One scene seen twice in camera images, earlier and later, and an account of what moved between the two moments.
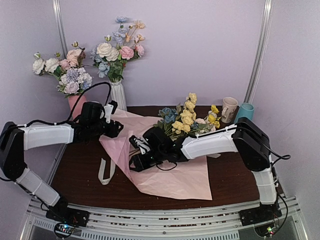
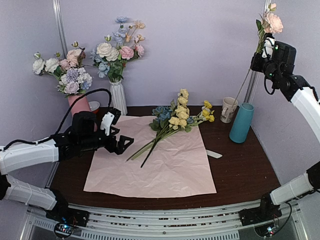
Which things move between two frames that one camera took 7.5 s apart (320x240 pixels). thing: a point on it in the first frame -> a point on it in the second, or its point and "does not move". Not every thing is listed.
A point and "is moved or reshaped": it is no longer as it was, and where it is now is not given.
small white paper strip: [101, 171] -> [213, 154]
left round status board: [64, 229] does not move
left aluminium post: [58, 15] does not move
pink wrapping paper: [184, 179] is moved or reshaped
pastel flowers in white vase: [110, 57] does not move
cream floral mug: [229, 105] does not move
